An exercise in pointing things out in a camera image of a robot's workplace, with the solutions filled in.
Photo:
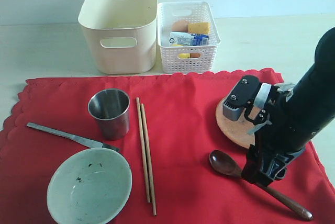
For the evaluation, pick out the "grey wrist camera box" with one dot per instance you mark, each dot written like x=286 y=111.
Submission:
x=241 y=98

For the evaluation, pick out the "round brown wooden plate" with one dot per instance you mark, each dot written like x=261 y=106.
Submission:
x=236 y=131

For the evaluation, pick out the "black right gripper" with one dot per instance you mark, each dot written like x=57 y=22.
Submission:
x=281 y=133

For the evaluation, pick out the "stainless steel cup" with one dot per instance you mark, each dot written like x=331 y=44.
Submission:
x=110 y=109

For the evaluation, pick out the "white perforated plastic basket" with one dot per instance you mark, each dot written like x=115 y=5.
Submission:
x=193 y=12

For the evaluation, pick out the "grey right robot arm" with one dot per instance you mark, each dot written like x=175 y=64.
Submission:
x=316 y=88

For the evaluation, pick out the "brown egg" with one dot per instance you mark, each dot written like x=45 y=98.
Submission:
x=180 y=26

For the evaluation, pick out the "orange fried nugget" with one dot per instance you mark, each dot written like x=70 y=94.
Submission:
x=194 y=55

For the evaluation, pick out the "cream plastic tub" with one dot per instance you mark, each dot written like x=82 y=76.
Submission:
x=121 y=34

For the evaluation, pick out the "metal table knife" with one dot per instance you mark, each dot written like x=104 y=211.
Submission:
x=78 y=139

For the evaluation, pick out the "yellow lemon with sticker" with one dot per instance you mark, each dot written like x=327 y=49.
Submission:
x=181 y=53

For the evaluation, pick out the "pale green ceramic bowl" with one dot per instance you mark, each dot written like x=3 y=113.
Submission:
x=91 y=186

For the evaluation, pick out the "small milk carton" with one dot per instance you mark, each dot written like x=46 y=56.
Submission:
x=188 y=39

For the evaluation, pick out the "dark wooden spoon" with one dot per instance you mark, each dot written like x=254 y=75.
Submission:
x=226 y=165

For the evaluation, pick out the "red scalloped table cloth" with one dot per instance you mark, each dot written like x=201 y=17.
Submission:
x=180 y=112

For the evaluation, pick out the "yellow cheese wedge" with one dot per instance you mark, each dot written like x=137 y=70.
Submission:
x=199 y=28

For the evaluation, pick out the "left wooden chopstick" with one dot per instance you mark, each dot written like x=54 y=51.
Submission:
x=143 y=151

